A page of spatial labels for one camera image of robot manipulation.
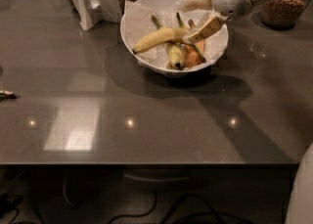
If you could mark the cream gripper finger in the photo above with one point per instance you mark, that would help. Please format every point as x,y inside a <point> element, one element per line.
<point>191,5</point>
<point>203,30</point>

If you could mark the large yellow banana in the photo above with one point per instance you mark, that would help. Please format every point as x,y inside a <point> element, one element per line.
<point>146,42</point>

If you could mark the middle yellow banana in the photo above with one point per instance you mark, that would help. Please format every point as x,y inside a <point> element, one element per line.
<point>180,22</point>

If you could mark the orange ripe banana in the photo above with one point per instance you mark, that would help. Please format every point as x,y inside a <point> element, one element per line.
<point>194,55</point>

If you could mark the small yellow-green banana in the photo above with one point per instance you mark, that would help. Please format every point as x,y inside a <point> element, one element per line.
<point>168,36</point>

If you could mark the white bowl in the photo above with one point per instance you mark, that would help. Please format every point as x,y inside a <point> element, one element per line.
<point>136,23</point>

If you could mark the glass jar of nuts right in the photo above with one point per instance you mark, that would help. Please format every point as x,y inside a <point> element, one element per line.
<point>282,14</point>

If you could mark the small object at table edge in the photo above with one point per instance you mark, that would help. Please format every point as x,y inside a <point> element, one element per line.
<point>5,94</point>

